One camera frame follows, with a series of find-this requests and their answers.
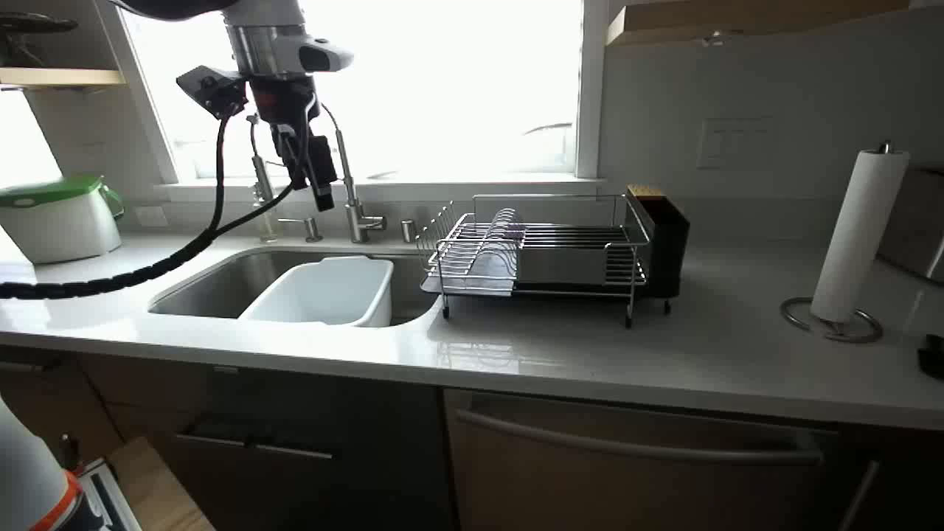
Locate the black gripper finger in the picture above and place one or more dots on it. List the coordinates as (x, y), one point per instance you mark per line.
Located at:
(321, 179)
(291, 155)

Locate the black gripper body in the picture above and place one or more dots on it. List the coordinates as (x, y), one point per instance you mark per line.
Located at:
(285, 103)

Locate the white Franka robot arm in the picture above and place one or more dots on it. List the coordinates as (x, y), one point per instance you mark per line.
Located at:
(266, 18)

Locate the chrome spring kitchen faucet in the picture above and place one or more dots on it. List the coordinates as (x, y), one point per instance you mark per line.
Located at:
(349, 201)

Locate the small chrome counter fixture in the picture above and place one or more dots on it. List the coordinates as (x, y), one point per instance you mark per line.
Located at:
(312, 229)
(409, 232)

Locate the white plastic wash tub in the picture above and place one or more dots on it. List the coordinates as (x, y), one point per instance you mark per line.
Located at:
(321, 289)

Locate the grey steel sink basin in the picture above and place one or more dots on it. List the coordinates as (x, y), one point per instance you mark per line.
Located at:
(211, 283)

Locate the white bin with green lid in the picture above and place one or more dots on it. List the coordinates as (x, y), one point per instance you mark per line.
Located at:
(54, 224)

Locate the dark cabinet drawer front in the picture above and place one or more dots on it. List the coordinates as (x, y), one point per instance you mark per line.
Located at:
(295, 460)

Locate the tan sponge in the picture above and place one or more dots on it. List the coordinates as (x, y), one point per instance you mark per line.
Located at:
(644, 192)

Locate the black utensil caddy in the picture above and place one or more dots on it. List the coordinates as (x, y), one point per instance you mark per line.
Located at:
(672, 247)

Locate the white paper towel roll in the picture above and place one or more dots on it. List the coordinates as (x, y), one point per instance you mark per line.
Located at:
(857, 238)

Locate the metal paper towel holder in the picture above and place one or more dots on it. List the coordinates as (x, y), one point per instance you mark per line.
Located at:
(846, 331)

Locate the silver countertop appliance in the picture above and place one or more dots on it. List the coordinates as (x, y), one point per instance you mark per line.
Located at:
(918, 232)

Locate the small black countertop object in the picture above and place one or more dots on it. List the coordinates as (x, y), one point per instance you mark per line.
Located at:
(934, 354)

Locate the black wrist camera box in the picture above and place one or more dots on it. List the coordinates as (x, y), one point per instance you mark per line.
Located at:
(211, 90)

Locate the bright window with white frame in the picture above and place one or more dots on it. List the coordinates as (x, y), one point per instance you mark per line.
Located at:
(462, 90)

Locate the wooden wall shelf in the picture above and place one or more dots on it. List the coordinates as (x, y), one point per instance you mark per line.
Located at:
(59, 77)

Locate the white wall outlet plate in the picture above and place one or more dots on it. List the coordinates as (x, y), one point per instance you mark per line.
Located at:
(735, 143)

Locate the brown wooden wall cabinet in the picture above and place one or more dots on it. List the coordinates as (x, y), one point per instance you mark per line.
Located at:
(748, 18)

